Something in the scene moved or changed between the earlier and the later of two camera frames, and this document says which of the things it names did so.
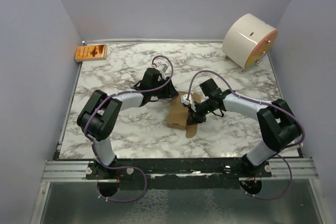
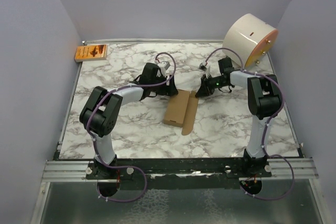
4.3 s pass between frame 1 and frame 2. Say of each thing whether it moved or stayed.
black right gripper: moved
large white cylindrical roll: stayed
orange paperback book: stayed
